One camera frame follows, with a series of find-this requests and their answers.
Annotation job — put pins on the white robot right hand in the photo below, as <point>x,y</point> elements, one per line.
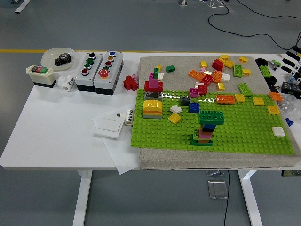
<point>294,61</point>

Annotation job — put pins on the dark green long brick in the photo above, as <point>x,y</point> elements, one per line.
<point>211,116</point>

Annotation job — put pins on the orange square brick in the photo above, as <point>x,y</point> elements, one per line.
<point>275,96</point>

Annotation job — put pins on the yellow flat square brick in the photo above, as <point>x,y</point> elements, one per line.
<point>258,101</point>
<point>175,118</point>
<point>273,110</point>
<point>240,97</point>

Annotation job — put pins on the small blue sloped brick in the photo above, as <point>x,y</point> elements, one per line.
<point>289,121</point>

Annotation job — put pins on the white flat square brick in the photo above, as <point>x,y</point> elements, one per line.
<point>278,131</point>
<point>175,109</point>

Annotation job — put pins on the large red brick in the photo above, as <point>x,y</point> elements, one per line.
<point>218,64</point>

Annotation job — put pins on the orange flat long brick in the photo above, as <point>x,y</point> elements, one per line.
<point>225,99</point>

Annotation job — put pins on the orange rectangular brick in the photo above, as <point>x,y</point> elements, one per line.
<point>216,76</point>

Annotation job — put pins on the shiny yellow small brick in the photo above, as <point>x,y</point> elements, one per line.
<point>208,72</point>

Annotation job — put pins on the red square brick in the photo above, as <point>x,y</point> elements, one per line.
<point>202,89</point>
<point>207,79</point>

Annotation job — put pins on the pale pink small brick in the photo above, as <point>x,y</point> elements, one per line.
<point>202,70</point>

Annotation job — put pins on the magenta square brick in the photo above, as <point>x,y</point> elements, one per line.
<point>194,92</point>

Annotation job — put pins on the large blue square brick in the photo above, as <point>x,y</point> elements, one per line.
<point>209,126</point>

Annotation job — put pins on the small blue square brick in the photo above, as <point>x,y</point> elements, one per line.
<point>194,107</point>

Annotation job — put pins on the black thin brick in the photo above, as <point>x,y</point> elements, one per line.
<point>208,130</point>

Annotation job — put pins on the pink stacked brick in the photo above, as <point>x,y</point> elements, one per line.
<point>205,135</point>

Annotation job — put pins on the brown-orange thin brick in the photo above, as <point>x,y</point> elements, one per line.
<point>203,141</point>

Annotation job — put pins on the small green brick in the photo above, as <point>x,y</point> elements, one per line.
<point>171,68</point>

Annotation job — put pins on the green flat base brick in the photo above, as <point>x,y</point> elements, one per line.
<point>202,144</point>

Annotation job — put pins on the small white brick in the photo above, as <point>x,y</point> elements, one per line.
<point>161,75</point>

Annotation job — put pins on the narrow green brick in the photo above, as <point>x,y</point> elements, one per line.
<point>156,71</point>

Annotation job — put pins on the tall pink brick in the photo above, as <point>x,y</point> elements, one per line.
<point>153,82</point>

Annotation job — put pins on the yellow domed brick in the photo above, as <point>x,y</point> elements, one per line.
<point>152,105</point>

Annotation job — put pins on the red wide brick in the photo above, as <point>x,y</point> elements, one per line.
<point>148,88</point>

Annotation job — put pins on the green studded baseplate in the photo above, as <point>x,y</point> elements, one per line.
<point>164,136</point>

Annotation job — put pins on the grey brick with dark wedge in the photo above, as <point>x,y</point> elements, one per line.
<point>147,95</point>

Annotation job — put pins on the orange thin layer brick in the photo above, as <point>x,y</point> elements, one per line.
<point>151,111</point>

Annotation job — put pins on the grey layer brick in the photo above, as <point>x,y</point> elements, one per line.
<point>151,116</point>

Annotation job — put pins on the red cross-shaped brick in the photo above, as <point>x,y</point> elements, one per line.
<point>129,83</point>

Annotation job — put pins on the clear bag of blue parts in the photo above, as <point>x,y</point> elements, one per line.
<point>293,78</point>

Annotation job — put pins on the black electronic box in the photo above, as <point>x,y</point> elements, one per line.
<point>290,89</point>

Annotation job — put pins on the clear plastic bag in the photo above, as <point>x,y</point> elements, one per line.
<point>292,106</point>

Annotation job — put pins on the table control panel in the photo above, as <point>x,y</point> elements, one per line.
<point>291,173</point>

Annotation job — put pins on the grey-brown mat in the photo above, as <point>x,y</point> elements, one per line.
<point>178,77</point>

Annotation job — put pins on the grey stand base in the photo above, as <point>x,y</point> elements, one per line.
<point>182,2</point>

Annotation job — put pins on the metal plate under table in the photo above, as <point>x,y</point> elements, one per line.
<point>215,172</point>

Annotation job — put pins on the white table leg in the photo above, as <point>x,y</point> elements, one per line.
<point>82,200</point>
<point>251,200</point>

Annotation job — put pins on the metal floor socket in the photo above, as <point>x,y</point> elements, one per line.
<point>217,189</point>

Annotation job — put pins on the white printed cylinder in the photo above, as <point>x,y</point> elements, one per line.
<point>129,117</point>

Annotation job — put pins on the grey emergency-stop button box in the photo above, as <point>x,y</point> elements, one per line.
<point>103,84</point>

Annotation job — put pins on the white paper sheet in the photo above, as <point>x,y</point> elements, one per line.
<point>122,155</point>

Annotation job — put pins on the grey four-button box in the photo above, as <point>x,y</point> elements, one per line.
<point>80,81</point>

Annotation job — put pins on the black steel gear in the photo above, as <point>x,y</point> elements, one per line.
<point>58,62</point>
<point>67,58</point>

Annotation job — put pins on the white pipe tee fitting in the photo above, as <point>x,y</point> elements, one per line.
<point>67,82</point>

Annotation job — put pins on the white plastic bowl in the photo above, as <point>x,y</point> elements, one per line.
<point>50,56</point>

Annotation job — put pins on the white table foot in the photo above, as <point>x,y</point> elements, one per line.
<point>22,6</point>

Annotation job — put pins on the black bracket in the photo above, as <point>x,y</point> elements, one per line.
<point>275,89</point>

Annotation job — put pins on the white wall switch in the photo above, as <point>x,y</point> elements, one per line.
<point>109,126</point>

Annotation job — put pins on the cream red-green switch box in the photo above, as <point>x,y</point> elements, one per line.
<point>41,77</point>

